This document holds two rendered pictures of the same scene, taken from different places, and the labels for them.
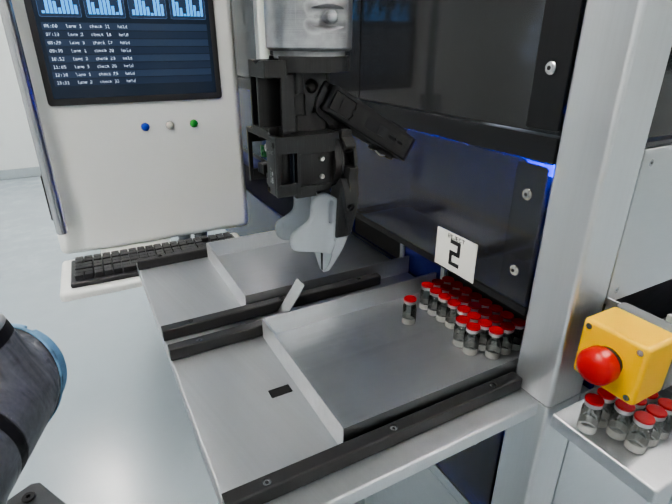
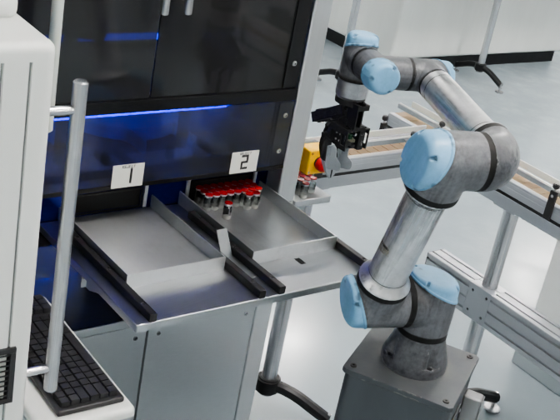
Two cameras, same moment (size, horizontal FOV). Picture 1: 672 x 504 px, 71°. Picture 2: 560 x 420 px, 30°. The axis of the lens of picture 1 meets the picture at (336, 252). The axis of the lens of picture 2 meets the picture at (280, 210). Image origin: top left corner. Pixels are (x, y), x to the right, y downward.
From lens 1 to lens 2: 2.62 m
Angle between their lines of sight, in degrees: 91
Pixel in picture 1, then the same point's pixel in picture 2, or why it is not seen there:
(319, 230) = (344, 158)
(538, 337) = (289, 172)
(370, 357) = (265, 233)
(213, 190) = not seen: outside the picture
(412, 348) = (253, 221)
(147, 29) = not seen: outside the picture
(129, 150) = not seen: outside the picture
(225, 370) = (287, 276)
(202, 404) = (317, 282)
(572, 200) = (303, 110)
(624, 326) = (316, 147)
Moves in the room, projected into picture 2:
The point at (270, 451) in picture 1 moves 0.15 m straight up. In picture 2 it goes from (340, 264) to (352, 210)
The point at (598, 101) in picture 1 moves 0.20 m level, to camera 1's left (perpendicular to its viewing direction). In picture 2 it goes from (312, 72) to (327, 100)
